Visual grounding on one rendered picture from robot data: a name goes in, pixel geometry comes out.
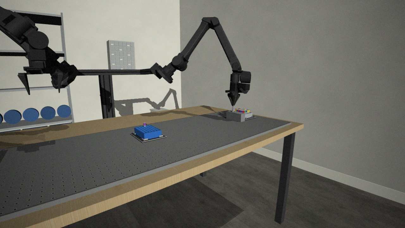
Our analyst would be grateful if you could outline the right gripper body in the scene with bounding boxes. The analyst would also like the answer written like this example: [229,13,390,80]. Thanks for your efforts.
[18,66,64,75]

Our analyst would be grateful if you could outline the blue tube carrier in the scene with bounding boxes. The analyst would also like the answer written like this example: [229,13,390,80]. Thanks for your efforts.
[134,125,162,139]

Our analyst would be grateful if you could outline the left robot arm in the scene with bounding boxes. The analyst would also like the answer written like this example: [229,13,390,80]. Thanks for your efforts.
[159,17,251,94]

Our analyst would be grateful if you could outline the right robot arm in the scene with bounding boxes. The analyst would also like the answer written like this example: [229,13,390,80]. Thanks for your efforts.
[0,6,74,81]

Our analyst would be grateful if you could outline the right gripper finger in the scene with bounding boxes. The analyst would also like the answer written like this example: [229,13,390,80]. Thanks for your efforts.
[18,74,30,95]
[57,73,64,93]

